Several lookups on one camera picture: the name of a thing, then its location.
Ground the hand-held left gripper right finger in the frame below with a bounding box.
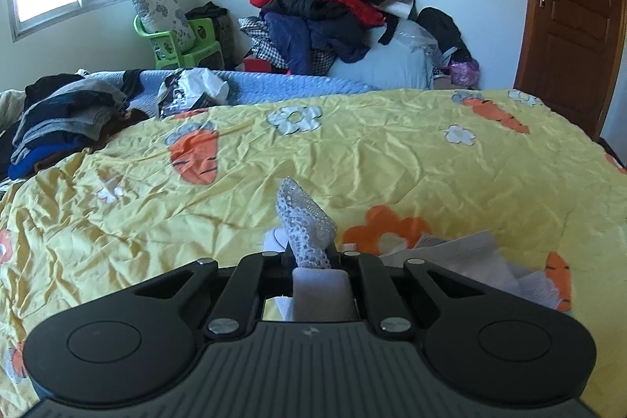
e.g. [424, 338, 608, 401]
[335, 252, 495, 341]

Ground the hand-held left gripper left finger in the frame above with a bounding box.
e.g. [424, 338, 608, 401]
[132, 252, 295, 340]

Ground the white lace garment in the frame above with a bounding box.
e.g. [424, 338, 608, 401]
[265, 176, 358, 321]

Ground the light grey garment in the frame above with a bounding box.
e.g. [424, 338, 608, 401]
[379, 229, 574, 313]

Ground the stack of folded clothes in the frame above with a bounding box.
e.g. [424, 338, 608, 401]
[0, 72, 148, 181]

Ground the pile of mixed clothes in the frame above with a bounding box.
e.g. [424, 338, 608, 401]
[237, 0, 417, 77]

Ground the yellow carrot-print blanket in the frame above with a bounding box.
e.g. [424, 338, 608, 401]
[0, 87, 627, 418]

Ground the pale blue quilted bedspread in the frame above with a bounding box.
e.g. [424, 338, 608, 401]
[73, 68, 388, 115]

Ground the crumpled plastic bag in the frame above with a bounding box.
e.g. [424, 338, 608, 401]
[157, 68, 231, 118]

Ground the pale blue covered furniture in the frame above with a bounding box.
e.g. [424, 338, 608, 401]
[328, 19, 437, 90]

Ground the pink bag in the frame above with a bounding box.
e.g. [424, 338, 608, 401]
[448, 58, 481, 88]

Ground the green plastic chair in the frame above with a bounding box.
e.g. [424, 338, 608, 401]
[133, 14, 223, 70]

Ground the black backpack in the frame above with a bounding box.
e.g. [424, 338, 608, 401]
[416, 7, 473, 66]

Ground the dark bag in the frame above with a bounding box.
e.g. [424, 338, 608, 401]
[183, 2, 233, 66]

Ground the floral pillow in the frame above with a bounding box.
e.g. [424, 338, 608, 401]
[129, 0, 197, 51]

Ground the brown wooden door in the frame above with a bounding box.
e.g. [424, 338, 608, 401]
[512, 0, 627, 139]

